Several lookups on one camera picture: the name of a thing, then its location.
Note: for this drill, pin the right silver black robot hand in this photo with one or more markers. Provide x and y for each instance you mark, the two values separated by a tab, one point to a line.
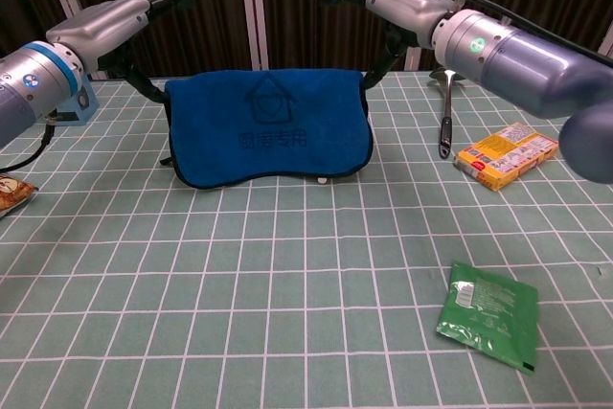
412	6

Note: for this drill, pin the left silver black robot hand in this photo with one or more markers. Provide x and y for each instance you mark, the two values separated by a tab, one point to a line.
100	26

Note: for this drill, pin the blue microfibre kitchen towel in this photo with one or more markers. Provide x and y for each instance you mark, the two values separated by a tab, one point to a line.
268	141

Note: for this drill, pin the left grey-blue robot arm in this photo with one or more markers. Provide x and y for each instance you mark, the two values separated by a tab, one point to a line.
29	88

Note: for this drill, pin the light blue small carton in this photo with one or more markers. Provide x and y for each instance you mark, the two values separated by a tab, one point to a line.
84	102

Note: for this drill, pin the dark pleated curtain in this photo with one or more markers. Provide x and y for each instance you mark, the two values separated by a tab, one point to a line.
306	35

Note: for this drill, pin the yellow printed carton box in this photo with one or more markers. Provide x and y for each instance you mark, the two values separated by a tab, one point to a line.
507	155

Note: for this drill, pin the orange green snack bag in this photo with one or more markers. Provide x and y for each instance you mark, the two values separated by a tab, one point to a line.
14	193

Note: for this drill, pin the green foil sachet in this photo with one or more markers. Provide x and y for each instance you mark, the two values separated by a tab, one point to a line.
493	318

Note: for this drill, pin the green white grid tablecloth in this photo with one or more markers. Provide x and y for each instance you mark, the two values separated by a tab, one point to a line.
287	323

